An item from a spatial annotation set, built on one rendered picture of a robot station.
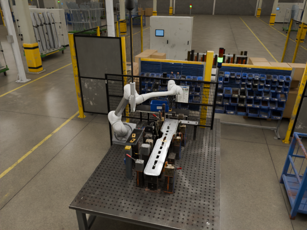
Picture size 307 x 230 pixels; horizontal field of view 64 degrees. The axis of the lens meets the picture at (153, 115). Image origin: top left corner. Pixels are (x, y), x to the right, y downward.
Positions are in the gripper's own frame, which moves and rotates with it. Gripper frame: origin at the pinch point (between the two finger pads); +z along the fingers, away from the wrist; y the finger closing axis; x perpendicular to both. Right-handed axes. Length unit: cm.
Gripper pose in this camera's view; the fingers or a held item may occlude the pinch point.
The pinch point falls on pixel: (170, 107)
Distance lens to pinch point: 360.8
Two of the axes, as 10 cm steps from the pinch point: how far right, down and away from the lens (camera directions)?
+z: -0.1, 9.0, 4.4
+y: 9.7, 1.1, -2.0
